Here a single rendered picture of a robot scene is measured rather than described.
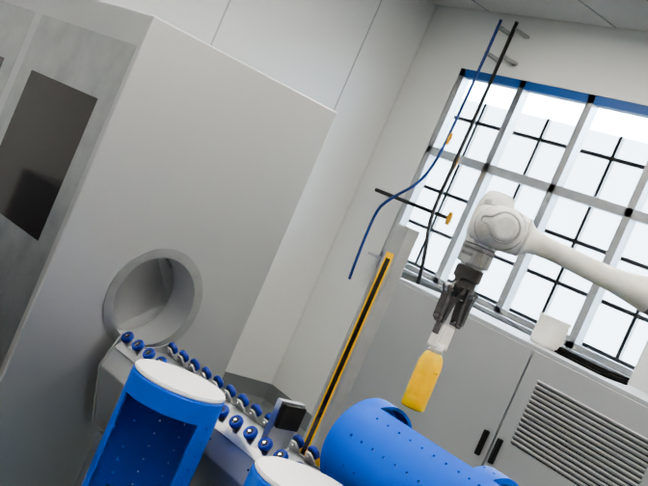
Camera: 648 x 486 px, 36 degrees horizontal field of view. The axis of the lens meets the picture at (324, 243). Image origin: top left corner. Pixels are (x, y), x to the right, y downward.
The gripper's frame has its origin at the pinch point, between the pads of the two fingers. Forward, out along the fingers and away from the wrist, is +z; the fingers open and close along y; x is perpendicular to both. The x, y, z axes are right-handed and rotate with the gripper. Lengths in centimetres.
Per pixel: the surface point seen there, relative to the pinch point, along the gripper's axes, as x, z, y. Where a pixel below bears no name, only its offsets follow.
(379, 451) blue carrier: 7.1, 32.2, 13.6
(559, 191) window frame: -205, -88, -311
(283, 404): -40, 38, 5
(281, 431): -40, 47, 1
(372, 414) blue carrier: -3.6, 25.9, 9.1
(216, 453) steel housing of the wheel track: -49, 60, 14
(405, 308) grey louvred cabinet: -170, 11, -179
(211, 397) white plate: -44, 42, 28
